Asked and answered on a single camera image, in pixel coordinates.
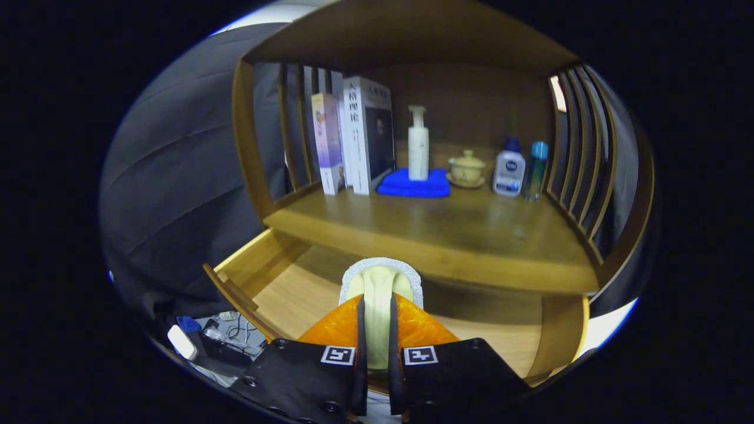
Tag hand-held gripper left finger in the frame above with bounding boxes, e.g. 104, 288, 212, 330
230, 294, 369, 424

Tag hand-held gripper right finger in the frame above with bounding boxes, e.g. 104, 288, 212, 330
388, 293, 531, 424

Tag green handled scrub sponge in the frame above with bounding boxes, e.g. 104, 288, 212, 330
339, 257, 425, 372

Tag wooden drawer with black knob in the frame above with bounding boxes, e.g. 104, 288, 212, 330
203, 227, 590, 389

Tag wooden countertop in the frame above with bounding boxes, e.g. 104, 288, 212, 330
263, 183, 601, 295

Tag brown wooden cabinet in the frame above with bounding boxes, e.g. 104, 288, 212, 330
232, 0, 656, 307

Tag blue folded cloth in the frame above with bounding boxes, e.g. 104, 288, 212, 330
377, 167, 451, 199

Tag white rectangular device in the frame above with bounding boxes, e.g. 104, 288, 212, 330
167, 325, 199, 361

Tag yellow lidded teacup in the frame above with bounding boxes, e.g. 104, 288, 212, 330
446, 150, 487, 189

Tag white pump bottle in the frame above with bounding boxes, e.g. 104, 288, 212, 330
408, 105, 431, 181

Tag purple book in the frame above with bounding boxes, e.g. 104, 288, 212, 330
311, 92, 347, 196

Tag white table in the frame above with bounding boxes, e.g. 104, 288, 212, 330
580, 297, 640, 354

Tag white lotion bottle blue cap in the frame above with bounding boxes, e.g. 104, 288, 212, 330
492, 137, 527, 197

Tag thick white book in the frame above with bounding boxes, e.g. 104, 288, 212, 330
343, 75, 396, 196

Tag teal slim bottle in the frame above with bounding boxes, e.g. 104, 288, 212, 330
522, 141, 550, 203

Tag black backdrop cloth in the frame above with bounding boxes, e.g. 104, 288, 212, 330
99, 22, 643, 336

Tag floor cables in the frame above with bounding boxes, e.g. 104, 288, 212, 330
203, 312, 269, 360

